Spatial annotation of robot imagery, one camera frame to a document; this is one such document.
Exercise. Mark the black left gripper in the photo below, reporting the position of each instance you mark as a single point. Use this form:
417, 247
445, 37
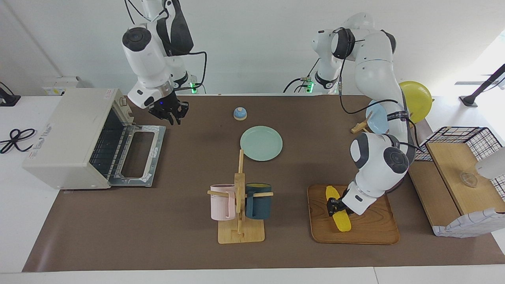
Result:
341, 206

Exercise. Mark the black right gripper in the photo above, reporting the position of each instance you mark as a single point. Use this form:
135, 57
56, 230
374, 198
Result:
167, 106

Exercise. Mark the yellow corn cob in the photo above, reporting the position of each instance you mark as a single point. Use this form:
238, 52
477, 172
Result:
342, 224

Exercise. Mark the glass oven door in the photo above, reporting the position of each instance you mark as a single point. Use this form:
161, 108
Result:
156, 136

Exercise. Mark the light green plate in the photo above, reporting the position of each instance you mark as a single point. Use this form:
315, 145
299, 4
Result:
261, 143

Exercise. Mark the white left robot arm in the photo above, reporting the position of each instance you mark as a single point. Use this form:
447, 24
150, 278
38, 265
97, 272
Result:
378, 79

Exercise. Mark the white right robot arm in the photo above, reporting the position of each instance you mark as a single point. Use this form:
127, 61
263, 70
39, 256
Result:
146, 59

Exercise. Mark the white toaster oven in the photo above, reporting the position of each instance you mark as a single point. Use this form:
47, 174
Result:
67, 134

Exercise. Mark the brown wooden tray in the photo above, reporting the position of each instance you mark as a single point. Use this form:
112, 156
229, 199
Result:
375, 230

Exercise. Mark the blue call bell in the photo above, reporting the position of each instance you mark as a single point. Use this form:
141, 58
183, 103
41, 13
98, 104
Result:
240, 114

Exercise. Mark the dark blue mug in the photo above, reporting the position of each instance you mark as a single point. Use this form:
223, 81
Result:
260, 205

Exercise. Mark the wooden plate rack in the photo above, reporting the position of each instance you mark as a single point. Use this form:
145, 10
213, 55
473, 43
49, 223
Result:
359, 127

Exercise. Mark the wooden mug rack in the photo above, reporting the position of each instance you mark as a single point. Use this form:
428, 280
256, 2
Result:
240, 232

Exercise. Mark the pink mug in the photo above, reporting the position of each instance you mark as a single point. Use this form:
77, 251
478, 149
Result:
220, 203

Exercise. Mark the light blue plate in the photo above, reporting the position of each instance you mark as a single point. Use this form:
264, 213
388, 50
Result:
376, 118

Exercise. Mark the brown table mat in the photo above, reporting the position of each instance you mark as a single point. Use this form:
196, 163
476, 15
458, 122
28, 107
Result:
177, 221

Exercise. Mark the white socket box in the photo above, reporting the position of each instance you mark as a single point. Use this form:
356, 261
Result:
59, 83

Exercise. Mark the wooden step shelf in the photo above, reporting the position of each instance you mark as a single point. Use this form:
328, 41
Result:
453, 161

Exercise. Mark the yellow plate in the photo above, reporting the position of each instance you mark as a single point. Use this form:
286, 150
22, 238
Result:
418, 98

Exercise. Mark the small clear glass bowl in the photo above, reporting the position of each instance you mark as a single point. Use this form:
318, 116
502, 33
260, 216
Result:
469, 180

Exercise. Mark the white checkered cloth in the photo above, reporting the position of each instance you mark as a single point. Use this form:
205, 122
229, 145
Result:
473, 225

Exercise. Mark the small black stand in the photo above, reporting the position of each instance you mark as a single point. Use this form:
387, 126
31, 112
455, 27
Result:
8, 99

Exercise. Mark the white rounded object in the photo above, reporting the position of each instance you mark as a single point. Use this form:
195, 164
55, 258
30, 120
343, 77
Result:
493, 165

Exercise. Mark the black angled stand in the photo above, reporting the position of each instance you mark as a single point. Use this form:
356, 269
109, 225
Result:
469, 100

